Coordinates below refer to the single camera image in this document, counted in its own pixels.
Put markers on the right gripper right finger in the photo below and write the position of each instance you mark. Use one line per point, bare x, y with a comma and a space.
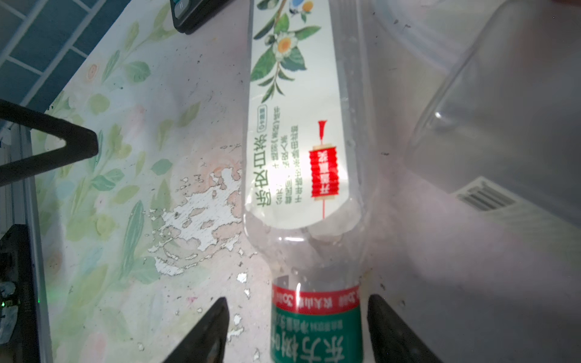
392, 339

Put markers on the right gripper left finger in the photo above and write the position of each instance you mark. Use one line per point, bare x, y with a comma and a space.
206, 341

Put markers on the white tea bottle green label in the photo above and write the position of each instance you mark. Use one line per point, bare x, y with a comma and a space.
309, 178

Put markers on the clear frosted bottle white cap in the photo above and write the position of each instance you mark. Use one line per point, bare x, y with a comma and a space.
509, 109

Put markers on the black calculator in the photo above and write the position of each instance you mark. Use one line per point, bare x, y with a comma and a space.
189, 15

